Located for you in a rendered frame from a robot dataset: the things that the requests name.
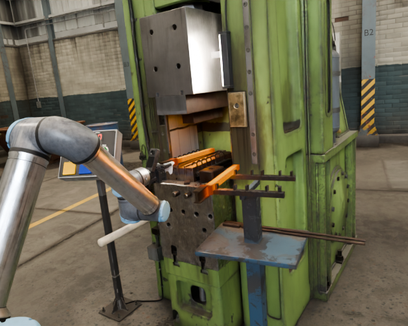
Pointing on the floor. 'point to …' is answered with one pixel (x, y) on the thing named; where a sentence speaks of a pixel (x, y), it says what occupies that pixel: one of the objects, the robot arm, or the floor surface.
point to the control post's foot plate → (112, 312)
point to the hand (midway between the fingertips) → (170, 161)
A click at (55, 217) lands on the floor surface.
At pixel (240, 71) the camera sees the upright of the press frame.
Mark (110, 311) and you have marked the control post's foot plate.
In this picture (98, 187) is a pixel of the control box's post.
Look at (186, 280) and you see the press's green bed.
